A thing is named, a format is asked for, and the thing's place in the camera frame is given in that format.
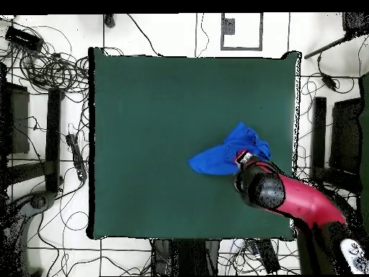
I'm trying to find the blue shirt with white print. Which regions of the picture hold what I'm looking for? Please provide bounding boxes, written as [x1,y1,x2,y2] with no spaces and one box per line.
[187,122,272,176]

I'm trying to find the black flat panel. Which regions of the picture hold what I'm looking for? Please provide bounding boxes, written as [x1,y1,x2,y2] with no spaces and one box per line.
[0,82,30,155]
[329,97,364,174]

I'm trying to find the black stand bar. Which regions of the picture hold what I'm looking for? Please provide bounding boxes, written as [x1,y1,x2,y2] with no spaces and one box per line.
[45,87,63,193]
[312,96,327,180]

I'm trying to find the dark green table cloth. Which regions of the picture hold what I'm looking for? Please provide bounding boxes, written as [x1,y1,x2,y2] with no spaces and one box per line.
[87,47,302,240]

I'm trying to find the black power strip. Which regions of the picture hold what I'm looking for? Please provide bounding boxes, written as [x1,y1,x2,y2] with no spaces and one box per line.
[65,133,88,182]
[254,238,281,274]

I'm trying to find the small dark grey square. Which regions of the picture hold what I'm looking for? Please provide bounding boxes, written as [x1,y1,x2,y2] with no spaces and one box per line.
[223,17,236,35]

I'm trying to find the black rod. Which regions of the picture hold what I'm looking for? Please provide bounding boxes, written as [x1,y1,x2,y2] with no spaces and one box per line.
[303,34,351,60]

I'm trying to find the black speckled block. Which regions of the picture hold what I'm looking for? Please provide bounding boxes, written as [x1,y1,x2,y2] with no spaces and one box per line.
[342,12,369,37]

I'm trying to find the black stand base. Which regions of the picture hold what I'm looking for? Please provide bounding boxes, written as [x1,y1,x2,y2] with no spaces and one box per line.
[0,190,57,276]

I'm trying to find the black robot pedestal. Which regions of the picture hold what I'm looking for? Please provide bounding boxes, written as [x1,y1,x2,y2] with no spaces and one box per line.
[151,238,221,276]

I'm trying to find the black inline cable adapter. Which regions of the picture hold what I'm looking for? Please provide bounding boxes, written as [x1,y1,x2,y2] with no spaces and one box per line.
[320,72,339,92]

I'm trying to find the thin black cable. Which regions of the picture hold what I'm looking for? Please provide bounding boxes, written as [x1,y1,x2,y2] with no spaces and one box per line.
[195,12,210,58]

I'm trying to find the grey square frame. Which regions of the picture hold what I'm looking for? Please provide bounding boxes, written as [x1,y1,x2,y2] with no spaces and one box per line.
[221,12,264,51]

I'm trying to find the long black cable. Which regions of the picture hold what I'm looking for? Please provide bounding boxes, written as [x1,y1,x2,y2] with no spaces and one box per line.
[126,13,164,58]

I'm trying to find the coiled black cable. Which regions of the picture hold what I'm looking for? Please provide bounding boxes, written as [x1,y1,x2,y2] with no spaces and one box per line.
[19,51,90,94]

